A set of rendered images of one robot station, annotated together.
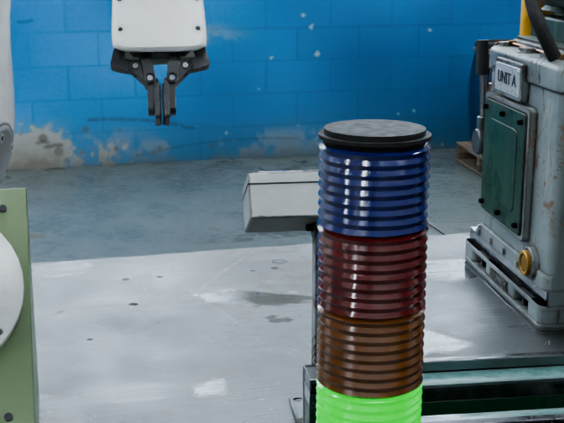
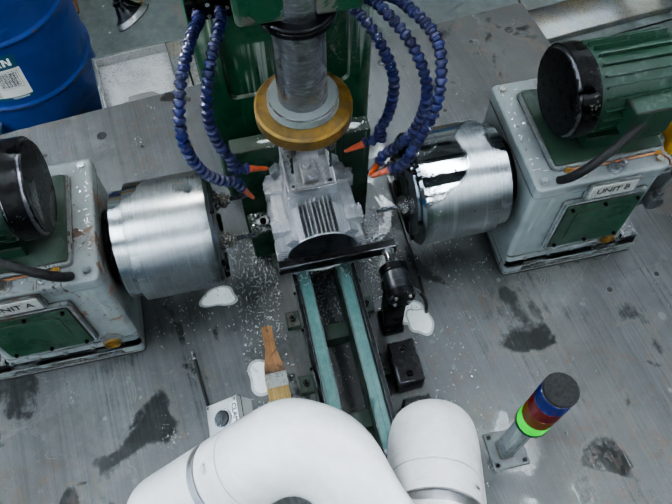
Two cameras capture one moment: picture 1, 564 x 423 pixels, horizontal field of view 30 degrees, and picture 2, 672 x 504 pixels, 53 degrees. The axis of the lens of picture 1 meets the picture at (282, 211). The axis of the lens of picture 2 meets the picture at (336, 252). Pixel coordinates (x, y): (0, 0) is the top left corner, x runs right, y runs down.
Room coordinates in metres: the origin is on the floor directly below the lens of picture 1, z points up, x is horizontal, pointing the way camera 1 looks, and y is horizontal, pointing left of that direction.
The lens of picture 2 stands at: (0.94, 0.25, 2.28)
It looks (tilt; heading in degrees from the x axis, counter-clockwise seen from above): 61 degrees down; 265
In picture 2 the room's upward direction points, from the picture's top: 1 degrees counter-clockwise
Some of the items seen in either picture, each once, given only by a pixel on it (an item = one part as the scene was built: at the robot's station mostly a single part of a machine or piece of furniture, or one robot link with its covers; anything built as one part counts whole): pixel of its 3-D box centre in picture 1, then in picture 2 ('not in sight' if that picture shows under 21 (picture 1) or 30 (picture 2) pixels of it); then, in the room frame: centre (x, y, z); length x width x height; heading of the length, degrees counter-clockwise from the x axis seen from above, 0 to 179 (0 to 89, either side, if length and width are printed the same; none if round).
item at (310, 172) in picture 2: not in sight; (307, 174); (0.93, -0.58, 1.11); 0.12 x 0.11 x 0.07; 98
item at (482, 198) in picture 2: not in sight; (459, 179); (0.59, -0.59, 1.04); 0.41 x 0.25 x 0.25; 8
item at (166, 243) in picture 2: not in sight; (149, 239); (1.27, -0.50, 1.04); 0.37 x 0.25 x 0.25; 8
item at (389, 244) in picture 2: not in sight; (337, 257); (0.88, -0.43, 1.01); 0.26 x 0.04 x 0.03; 8
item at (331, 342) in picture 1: (370, 341); (541, 410); (0.55, -0.05, 1.10); 0.06 x 0.06 x 0.04
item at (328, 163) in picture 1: (373, 183); (556, 395); (0.55, -0.05, 1.19); 0.06 x 0.06 x 0.04
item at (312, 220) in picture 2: not in sight; (313, 214); (0.92, -0.54, 1.02); 0.20 x 0.19 x 0.19; 98
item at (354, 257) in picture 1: (372, 263); (548, 403); (0.55, -0.05, 1.14); 0.06 x 0.06 x 0.04
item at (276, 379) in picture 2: not in sight; (274, 367); (1.04, -0.28, 0.80); 0.21 x 0.05 x 0.01; 98
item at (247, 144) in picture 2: not in sight; (300, 169); (0.94, -0.70, 0.97); 0.30 x 0.11 x 0.34; 8
